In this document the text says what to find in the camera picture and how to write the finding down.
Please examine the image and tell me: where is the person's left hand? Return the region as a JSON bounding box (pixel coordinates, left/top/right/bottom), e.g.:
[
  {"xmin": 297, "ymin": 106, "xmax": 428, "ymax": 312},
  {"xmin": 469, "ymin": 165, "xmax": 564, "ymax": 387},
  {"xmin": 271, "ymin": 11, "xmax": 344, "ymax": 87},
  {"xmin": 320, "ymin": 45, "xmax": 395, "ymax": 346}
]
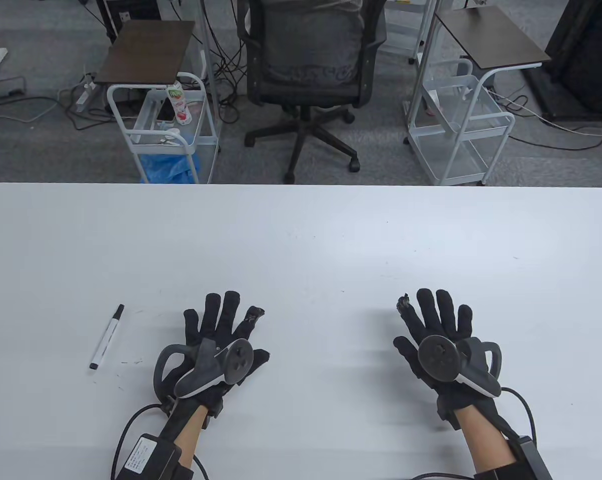
[{"xmin": 183, "ymin": 291, "xmax": 271, "ymax": 418}]

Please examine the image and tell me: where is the person's right hand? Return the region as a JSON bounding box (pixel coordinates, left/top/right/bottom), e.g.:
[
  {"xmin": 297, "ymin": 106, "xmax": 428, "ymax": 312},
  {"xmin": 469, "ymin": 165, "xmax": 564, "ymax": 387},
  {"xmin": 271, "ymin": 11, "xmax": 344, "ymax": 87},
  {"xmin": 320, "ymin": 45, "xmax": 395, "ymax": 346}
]
[{"xmin": 393, "ymin": 288, "xmax": 504, "ymax": 432}]

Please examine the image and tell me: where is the white marker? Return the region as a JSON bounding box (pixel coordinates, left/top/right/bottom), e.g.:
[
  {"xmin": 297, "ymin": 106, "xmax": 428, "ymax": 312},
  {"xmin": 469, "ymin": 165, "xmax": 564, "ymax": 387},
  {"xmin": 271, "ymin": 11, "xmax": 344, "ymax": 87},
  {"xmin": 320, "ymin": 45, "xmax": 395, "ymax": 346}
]
[{"xmin": 89, "ymin": 304, "xmax": 125, "ymax": 371}]

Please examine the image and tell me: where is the person's right forearm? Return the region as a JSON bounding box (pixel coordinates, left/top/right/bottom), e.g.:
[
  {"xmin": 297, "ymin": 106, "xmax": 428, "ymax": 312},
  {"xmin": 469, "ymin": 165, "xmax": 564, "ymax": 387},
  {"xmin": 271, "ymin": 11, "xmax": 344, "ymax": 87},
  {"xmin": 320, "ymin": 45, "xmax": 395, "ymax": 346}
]
[{"xmin": 458, "ymin": 404, "xmax": 517, "ymax": 476}]

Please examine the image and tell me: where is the grey controller on right hand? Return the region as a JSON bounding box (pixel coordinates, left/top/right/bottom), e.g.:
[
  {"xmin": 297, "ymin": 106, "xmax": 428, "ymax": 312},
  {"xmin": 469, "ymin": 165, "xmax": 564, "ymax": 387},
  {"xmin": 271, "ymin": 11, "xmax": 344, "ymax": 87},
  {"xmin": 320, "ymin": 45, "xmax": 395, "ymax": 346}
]
[{"xmin": 418, "ymin": 335, "xmax": 502, "ymax": 399}]

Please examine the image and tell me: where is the grey controller on hand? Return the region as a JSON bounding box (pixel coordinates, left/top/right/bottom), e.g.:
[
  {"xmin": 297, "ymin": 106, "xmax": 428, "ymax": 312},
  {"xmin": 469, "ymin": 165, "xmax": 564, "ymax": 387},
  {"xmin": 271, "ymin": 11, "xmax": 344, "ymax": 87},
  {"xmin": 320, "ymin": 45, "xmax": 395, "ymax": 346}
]
[
  {"xmin": 418, "ymin": 335, "xmax": 502, "ymax": 399},
  {"xmin": 153, "ymin": 338, "xmax": 254, "ymax": 401}
]

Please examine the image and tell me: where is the grey controller on left hand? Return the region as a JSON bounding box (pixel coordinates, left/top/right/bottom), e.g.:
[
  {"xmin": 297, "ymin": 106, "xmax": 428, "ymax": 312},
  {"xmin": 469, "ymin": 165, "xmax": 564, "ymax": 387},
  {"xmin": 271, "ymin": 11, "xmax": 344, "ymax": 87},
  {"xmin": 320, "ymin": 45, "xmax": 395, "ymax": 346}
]
[{"xmin": 153, "ymin": 338, "xmax": 254, "ymax": 401}]

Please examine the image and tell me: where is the black sensor box with label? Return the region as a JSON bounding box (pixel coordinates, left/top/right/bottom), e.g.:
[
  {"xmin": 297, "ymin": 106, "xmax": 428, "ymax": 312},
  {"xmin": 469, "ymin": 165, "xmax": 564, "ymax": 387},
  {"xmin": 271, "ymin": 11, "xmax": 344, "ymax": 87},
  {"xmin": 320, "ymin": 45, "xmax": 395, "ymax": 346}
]
[{"xmin": 117, "ymin": 434, "xmax": 182, "ymax": 480}]

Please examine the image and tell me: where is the blue plastic bag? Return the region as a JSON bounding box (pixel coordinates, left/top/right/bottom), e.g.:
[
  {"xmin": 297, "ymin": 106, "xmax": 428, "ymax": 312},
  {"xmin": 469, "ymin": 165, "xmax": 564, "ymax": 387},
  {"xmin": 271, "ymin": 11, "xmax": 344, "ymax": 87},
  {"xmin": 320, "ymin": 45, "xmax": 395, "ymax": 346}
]
[{"xmin": 140, "ymin": 152, "xmax": 201, "ymax": 185}]

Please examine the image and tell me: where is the plain black sensor box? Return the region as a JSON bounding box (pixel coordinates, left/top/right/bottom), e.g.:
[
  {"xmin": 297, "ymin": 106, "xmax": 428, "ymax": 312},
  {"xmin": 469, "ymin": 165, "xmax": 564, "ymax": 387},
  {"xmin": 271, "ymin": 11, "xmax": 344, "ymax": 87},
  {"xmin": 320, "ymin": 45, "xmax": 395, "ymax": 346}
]
[{"xmin": 510, "ymin": 435, "xmax": 553, "ymax": 480}]

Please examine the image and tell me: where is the black mesh office chair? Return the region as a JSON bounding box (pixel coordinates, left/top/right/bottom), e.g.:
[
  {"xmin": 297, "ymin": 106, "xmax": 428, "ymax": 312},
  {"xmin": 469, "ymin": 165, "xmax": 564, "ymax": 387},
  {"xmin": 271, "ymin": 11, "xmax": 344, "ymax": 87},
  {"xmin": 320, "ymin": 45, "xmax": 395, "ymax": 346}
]
[{"xmin": 237, "ymin": 0, "xmax": 386, "ymax": 185}]

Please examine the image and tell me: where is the white power strip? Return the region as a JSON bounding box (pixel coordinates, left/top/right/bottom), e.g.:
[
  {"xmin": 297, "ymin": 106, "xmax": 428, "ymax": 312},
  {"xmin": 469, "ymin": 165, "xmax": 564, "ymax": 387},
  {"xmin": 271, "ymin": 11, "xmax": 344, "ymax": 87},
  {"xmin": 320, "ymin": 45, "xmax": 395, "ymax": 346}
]
[{"xmin": 78, "ymin": 72, "xmax": 99, "ymax": 114}]

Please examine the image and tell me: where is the white cart with brown top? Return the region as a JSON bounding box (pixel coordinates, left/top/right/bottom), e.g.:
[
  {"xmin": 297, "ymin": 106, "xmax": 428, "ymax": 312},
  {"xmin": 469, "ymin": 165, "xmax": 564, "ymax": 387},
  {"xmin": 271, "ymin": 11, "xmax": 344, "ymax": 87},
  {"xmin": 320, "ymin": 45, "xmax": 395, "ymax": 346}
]
[
  {"xmin": 95, "ymin": 20, "xmax": 222, "ymax": 185},
  {"xmin": 403, "ymin": 7, "xmax": 552, "ymax": 187}
]

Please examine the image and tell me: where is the black cabinet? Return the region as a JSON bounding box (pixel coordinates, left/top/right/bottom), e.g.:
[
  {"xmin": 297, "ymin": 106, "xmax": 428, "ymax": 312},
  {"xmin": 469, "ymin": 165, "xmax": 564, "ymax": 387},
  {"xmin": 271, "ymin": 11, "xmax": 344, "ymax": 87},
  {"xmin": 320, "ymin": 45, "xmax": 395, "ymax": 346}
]
[{"xmin": 525, "ymin": 0, "xmax": 602, "ymax": 121}]

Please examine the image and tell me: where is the grey metal foot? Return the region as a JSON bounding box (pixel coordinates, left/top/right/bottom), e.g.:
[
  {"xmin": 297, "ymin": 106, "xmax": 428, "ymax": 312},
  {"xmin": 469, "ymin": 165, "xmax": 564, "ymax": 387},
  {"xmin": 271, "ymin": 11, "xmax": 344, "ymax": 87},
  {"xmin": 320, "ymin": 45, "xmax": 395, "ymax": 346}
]
[{"xmin": 0, "ymin": 76, "xmax": 28, "ymax": 102}]

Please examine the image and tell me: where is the black computer tower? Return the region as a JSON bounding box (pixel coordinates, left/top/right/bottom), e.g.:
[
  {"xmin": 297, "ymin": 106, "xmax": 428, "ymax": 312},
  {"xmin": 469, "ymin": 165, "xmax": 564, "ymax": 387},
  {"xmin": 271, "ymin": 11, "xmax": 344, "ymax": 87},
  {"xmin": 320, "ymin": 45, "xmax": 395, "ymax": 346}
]
[{"xmin": 97, "ymin": 0, "xmax": 161, "ymax": 44}]

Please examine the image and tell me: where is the black cable of left glove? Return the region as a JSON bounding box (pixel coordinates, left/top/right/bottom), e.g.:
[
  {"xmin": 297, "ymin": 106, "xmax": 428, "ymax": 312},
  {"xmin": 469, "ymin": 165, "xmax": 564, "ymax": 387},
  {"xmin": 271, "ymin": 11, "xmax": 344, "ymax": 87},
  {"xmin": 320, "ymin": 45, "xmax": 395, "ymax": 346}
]
[{"xmin": 111, "ymin": 403, "xmax": 209, "ymax": 480}]

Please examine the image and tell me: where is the black strap on right forearm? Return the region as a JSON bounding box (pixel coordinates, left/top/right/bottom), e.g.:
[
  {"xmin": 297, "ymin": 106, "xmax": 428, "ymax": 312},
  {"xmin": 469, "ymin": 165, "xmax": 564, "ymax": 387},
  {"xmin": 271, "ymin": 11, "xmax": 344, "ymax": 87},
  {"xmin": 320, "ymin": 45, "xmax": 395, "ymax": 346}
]
[{"xmin": 473, "ymin": 465, "xmax": 526, "ymax": 480}]

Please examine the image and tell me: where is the white floor cable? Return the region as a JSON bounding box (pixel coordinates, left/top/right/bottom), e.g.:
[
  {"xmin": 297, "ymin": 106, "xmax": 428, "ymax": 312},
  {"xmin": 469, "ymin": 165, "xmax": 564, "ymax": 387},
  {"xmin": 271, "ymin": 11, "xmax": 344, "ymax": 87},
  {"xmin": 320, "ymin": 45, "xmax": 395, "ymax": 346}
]
[{"xmin": 488, "ymin": 89, "xmax": 602, "ymax": 139}]

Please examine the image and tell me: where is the bundle of black floor cables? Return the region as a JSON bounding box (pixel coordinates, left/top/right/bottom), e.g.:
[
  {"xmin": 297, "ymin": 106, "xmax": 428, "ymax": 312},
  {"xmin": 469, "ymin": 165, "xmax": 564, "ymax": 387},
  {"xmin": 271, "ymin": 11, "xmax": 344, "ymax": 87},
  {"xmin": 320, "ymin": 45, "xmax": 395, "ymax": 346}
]
[{"xmin": 193, "ymin": 0, "xmax": 249, "ymax": 126}]

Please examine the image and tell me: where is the white wire shelf cart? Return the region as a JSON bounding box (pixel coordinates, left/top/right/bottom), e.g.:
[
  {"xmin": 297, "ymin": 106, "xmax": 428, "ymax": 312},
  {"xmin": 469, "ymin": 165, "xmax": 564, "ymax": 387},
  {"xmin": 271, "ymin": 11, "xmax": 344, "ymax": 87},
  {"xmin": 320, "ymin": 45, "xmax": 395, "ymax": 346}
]
[{"xmin": 378, "ymin": 0, "xmax": 439, "ymax": 65}]

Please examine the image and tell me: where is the grey floor cable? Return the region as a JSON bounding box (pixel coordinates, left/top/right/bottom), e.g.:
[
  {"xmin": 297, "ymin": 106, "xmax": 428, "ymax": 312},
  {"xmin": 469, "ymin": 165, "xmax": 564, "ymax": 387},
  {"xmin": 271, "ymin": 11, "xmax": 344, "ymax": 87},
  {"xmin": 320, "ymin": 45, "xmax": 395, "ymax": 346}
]
[{"xmin": 0, "ymin": 94, "xmax": 84, "ymax": 124}]

